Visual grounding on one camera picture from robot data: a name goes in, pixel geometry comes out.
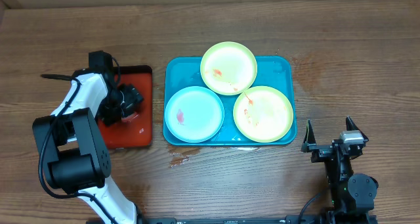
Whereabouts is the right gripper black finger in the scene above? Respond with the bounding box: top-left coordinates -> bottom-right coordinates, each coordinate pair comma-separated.
345,116 -> 358,131
303,119 -> 316,146

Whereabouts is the light blue plate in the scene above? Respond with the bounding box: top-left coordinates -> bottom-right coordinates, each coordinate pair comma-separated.
164,86 -> 224,143

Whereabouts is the yellow-green plate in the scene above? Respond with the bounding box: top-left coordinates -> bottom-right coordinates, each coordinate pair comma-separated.
233,86 -> 294,143
200,41 -> 258,95

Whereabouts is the green and pink sponge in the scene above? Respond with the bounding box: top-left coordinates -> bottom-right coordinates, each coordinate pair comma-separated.
121,112 -> 138,123

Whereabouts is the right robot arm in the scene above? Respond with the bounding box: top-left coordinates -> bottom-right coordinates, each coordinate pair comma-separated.
297,116 -> 379,224

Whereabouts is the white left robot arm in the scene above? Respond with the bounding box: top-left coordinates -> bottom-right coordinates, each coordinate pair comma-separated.
32,66 -> 144,223

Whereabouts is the blue plastic tray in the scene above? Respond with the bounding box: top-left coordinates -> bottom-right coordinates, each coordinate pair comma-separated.
163,56 -> 295,147

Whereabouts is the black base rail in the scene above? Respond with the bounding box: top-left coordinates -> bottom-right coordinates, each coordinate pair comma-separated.
85,213 -> 378,224

